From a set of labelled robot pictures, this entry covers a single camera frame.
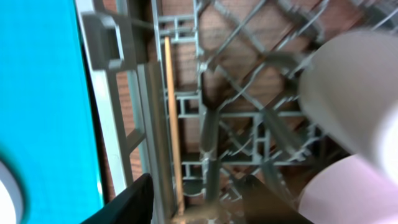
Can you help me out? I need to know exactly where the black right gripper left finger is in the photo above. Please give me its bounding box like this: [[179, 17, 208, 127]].
[[82, 173, 154, 224]]

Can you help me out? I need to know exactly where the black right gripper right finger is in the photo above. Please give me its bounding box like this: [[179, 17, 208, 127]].
[[241, 175, 312, 224]]

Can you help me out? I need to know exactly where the wooden chopstick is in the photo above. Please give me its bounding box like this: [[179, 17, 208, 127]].
[[164, 37, 185, 215]]

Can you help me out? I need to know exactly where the large pink plate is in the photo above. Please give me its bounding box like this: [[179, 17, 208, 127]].
[[1, 162, 24, 224]]

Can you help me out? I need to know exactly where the pale green cup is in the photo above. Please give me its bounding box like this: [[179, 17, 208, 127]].
[[298, 30, 397, 183]]

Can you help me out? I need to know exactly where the grey dishwasher rack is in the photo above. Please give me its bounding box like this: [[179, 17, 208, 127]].
[[76, 1, 397, 223]]

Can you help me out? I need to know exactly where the teal serving tray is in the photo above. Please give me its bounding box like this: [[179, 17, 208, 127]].
[[1, 0, 104, 223]]

